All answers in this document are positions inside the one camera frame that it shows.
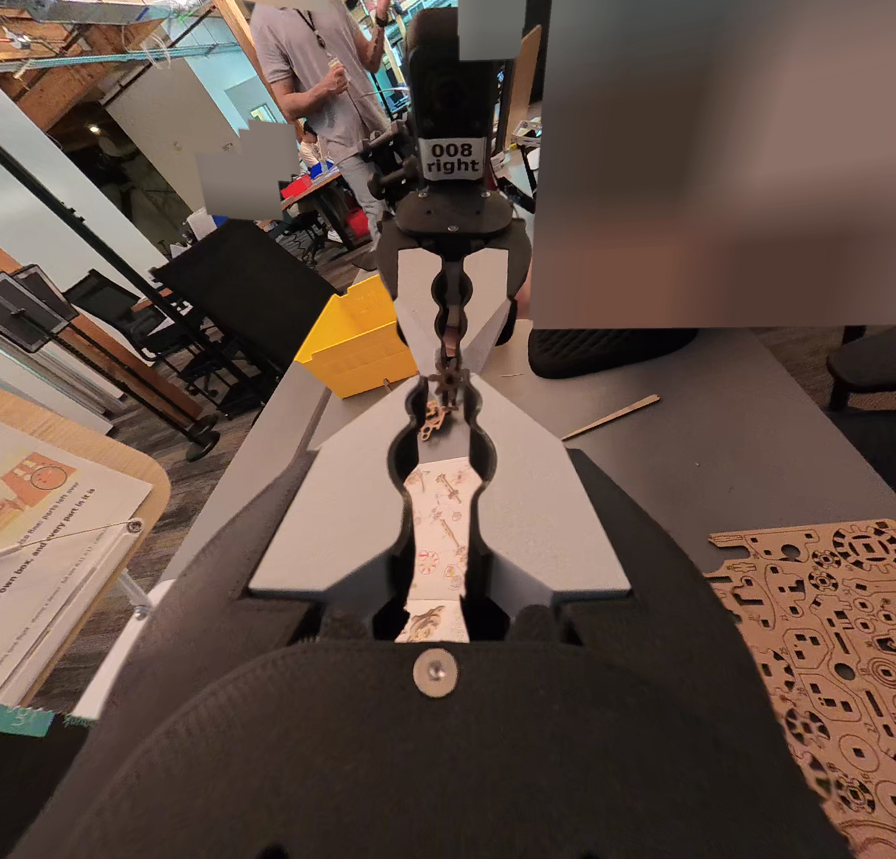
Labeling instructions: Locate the yellow plastic bin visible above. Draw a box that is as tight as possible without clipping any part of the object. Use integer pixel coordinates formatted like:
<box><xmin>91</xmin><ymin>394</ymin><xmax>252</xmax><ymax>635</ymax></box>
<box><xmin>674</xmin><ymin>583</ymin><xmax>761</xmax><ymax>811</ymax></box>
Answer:
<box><xmin>294</xmin><ymin>274</ymin><xmax>421</xmax><ymax>399</ymax></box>

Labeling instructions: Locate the black knobbed stand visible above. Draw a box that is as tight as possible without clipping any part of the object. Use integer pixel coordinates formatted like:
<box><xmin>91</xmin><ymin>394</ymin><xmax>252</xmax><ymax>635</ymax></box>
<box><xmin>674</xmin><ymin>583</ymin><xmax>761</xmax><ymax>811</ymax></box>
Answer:
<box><xmin>360</xmin><ymin>123</ymin><xmax>421</xmax><ymax>202</ymax></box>

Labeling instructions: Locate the black partition panel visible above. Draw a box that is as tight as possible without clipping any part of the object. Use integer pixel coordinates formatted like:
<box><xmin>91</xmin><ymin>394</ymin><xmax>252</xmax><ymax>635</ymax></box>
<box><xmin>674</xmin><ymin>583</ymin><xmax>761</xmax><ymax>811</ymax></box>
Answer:
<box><xmin>150</xmin><ymin>218</ymin><xmax>337</xmax><ymax>377</ymax></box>

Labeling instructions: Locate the black model kit box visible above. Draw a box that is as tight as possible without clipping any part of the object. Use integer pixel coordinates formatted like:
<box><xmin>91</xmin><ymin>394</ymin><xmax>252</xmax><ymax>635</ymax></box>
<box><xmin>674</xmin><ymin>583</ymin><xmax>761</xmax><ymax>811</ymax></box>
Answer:
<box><xmin>0</xmin><ymin>704</ymin><xmax>92</xmax><ymax>804</ymax></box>

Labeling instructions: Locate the wooden office desk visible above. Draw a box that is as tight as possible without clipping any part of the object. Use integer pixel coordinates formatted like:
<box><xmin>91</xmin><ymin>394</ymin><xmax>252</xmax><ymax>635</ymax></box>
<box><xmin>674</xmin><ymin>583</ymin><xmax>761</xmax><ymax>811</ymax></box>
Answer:
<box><xmin>280</xmin><ymin>173</ymin><xmax>358</xmax><ymax>244</ymax></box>

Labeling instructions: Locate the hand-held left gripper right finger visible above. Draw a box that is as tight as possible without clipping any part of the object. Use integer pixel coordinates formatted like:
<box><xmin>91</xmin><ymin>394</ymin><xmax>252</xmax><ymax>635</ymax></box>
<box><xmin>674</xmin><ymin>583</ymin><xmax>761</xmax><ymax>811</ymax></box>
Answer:
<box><xmin>461</xmin><ymin>373</ymin><xmax>632</xmax><ymax>642</ymax></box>

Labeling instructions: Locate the small wooden gear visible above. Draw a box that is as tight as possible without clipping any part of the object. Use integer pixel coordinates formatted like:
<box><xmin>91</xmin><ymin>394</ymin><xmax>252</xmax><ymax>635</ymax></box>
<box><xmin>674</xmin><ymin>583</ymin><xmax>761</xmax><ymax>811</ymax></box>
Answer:
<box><xmin>428</xmin><ymin>365</ymin><xmax>469</xmax><ymax>410</ymax></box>

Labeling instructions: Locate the black oval mesh pad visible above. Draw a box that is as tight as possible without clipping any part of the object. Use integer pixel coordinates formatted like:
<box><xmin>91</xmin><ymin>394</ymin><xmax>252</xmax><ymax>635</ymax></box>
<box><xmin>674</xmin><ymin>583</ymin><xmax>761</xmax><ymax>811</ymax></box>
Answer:
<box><xmin>528</xmin><ymin>327</ymin><xmax>700</xmax><ymax>380</ymax></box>

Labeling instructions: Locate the printed instruction booklet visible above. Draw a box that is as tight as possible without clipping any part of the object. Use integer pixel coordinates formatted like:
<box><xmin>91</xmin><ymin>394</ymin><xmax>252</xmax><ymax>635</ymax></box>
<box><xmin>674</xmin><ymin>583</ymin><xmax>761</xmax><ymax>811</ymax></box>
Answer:
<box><xmin>394</xmin><ymin>456</ymin><xmax>485</xmax><ymax>643</ymax></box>

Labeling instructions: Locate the wooden cutout parts sheet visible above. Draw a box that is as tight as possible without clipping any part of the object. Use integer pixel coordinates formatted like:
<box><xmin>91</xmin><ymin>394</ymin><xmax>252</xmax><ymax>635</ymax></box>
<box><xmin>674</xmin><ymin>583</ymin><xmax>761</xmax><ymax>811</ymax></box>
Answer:
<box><xmin>703</xmin><ymin>519</ymin><xmax>896</xmax><ymax>856</ymax></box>

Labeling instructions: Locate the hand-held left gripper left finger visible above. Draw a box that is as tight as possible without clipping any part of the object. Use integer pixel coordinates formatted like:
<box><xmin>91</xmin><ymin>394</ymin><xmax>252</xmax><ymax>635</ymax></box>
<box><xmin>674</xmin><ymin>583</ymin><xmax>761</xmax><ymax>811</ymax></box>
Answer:
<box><xmin>248</xmin><ymin>375</ymin><xmax>426</xmax><ymax>642</ymax></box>

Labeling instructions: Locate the black chair seat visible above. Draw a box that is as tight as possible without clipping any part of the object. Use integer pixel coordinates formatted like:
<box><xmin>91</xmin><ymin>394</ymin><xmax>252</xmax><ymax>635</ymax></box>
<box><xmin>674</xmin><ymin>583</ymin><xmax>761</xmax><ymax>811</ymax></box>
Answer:
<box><xmin>828</xmin><ymin>327</ymin><xmax>896</xmax><ymax>412</ymax></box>

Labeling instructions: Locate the long thin wooden strip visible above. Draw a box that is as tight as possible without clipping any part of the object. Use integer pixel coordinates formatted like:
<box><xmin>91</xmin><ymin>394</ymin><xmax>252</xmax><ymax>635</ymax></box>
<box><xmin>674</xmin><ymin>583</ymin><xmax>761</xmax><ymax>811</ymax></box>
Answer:
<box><xmin>562</xmin><ymin>395</ymin><xmax>661</xmax><ymax>442</ymax></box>

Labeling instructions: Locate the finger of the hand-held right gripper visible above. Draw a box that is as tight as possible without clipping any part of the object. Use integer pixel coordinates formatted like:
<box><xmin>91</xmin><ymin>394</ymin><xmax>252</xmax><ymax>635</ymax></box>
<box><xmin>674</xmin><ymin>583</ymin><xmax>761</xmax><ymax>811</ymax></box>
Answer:
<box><xmin>461</xmin><ymin>247</ymin><xmax>517</xmax><ymax>375</ymax></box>
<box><xmin>395</xmin><ymin>249</ymin><xmax>445</xmax><ymax>377</ymax></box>

